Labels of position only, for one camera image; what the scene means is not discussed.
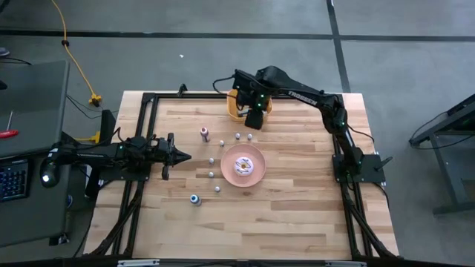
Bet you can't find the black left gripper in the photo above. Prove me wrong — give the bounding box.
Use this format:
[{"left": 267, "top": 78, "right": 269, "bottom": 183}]
[{"left": 151, "top": 132, "right": 192, "bottom": 181}]

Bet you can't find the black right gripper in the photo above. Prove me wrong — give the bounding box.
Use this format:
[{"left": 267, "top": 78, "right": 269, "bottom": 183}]
[{"left": 232, "top": 69, "right": 272, "bottom": 131}]

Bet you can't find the yellow plastic basket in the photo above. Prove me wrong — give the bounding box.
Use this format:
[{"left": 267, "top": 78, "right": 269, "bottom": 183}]
[{"left": 226, "top": 88, "right": 274, "bottom": 123}]

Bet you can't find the frosted toy donut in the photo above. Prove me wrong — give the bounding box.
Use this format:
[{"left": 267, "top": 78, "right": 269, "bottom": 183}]
[{"left": 233, "top": 156, "right": 255, "bottom": 177}]

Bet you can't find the pink plate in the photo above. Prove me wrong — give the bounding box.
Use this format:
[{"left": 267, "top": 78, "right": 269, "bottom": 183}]
[{"left": 220, "top": 142, "right": 267, "bottom": 188}]

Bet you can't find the black power box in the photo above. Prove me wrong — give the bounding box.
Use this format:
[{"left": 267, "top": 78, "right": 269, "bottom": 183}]
[{"left": 99, "top": 109, "right": 117, "bottom": 145}]

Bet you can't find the black lit computer mouse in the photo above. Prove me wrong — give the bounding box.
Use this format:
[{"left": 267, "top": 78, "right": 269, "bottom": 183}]
[{"left": 39, "top": 162, "right": 60, "bottom": 188}]

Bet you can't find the grey side desk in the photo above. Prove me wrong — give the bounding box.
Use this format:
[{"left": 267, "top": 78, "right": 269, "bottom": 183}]
[{"left": 0, "top": 60, "right": 71, "bottom": 248}]

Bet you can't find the backlit keyboard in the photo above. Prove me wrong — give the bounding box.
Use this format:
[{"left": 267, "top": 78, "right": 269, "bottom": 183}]
[{"left": 0, "top": 159, "right": 30, "bottom": 203}]

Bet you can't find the grey metal table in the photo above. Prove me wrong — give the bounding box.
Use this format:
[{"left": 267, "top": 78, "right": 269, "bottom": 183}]
[{"left": 407, "top": 92, "right": 475, "bottom": 216}]

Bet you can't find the black aluminium table frame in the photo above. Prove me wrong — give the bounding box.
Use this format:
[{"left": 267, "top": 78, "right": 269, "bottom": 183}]
[{"left": 84, "top": 90, "right": 400, "bottom": 260}]

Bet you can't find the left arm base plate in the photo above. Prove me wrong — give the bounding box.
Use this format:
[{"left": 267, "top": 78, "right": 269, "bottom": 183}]
[{"left": 85, "top": 162, "right": 152, "bottom": 183}]

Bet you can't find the yellow extension cable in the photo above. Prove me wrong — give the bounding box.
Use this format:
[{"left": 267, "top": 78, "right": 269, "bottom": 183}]
[{"left": 50, "top": 0, "right": 104, "bottom": 108}]

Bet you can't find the silver metal bracket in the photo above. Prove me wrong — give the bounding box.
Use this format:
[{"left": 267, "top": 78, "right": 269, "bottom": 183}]
[
  {"left": 324, "top": 260, "right": 367, "bottom": 267},
  {"left": 117, "top": 258, "right": 160, "bottom": 267}
]

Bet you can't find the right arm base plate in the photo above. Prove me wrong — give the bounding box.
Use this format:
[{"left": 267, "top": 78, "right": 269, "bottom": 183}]
[{"left": 332, "top": 154, "right": 387, "bottom": 183}]

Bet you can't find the black lever handle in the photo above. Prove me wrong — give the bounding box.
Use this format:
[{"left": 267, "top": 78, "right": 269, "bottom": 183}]
[{"left": 373, "top": 156, "right": 393, "bottom": 172}]

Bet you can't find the red handled screwdriver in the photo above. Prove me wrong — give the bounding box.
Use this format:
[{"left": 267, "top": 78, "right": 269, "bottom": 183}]
[{"left": 0, "top": 110, "right": 19, "bottom": 139}]

